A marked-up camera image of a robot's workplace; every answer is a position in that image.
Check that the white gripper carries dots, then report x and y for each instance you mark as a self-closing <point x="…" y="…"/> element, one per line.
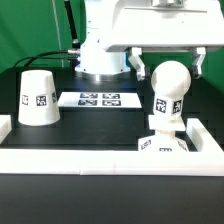
<point x="172" y="25"/>

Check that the white lamp bulb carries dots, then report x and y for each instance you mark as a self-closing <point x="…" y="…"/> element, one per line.
<point x="170" y="82"/>

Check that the white lamp base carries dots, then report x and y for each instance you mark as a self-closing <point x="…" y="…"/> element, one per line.
<point x="164" y="139"/>

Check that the white lamp shade cone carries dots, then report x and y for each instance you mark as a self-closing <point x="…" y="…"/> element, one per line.
<point x="38" y="99"/>

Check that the white marker plate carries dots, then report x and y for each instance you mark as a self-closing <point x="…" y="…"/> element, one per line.
<point x="99" y="100"/>

